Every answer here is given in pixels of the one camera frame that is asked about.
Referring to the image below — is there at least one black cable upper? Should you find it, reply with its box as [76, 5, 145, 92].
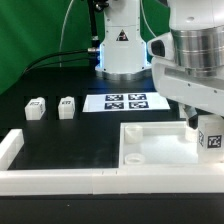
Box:
[22, 48, 101, 74]

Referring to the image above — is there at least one white marker sheet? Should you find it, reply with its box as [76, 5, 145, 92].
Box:
[83, 92, 170, 112]

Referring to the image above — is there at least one white U-shaped obstacle fence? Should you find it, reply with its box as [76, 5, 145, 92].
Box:
[0, 129, 224, 196]

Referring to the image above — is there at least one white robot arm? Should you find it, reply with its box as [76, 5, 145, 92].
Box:
[95, 0, 224, 127]

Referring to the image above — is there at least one black cable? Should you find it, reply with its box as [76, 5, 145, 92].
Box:
[22, 56, 100, 75]
[22, 48, 101, 74]

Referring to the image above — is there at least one grey thin cable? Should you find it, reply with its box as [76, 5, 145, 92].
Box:
[58, 0, 76, 68]

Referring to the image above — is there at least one black cable lower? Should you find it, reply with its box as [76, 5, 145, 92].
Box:
[22, 56, 100, 75]

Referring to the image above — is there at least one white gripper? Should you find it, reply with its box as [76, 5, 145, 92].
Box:
[147, 31, 224, 129]

